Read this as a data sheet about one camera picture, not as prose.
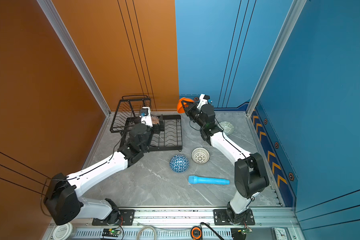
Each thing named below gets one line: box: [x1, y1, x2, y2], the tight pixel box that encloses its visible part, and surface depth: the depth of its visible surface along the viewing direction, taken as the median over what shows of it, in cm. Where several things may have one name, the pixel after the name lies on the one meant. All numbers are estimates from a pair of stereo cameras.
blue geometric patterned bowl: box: [169, 154, 190, 173], surface depth 91 cm
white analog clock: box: [271, 227, 290, 240], surface depth 69 cm
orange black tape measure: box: [190, 226, 202, 240], surface depth 68 cm
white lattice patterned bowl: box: [191, 147, 210, 165], surface depth 95 cm
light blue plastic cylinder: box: [188, 175, 230, 185], surface depth 84 cm
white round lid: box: [52, 222, 73, 240], surface depth 66 cm
